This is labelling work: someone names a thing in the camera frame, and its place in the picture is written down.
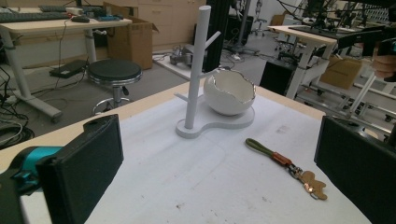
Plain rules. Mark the black keyboard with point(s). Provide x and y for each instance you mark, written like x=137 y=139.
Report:
x=31 y=16

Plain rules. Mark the white tree-shaped hanger stand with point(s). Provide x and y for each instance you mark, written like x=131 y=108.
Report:
x=199 y=93

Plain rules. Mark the black box under table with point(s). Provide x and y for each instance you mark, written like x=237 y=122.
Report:
x=277 y=77

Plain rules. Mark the small brown cardboard box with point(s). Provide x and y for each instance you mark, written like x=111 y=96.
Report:
x=342 y=71

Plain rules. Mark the white eggshell-shaped bowl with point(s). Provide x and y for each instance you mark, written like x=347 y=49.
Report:
x=229 y=93

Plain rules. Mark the black metal column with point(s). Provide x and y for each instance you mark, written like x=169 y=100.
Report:
x=214 y=34

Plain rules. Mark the black round stool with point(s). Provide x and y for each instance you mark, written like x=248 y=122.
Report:
x=114 y=81

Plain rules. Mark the beige table with white legs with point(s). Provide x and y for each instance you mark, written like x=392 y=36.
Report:
x=306 y=46

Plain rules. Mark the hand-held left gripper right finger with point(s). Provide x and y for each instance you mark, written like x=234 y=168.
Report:
x=358 y=168

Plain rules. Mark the black computer mouse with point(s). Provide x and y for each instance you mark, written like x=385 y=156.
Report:
x=80 y=19

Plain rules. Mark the beige desk with white legs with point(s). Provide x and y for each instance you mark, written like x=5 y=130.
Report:
x=46 y=31

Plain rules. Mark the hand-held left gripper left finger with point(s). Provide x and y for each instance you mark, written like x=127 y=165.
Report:
x=81 y=169

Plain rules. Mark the white table mat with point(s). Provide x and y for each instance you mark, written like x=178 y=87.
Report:
x=218 y=174

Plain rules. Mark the black flat device on floor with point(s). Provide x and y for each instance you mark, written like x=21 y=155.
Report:
x=68 y=68

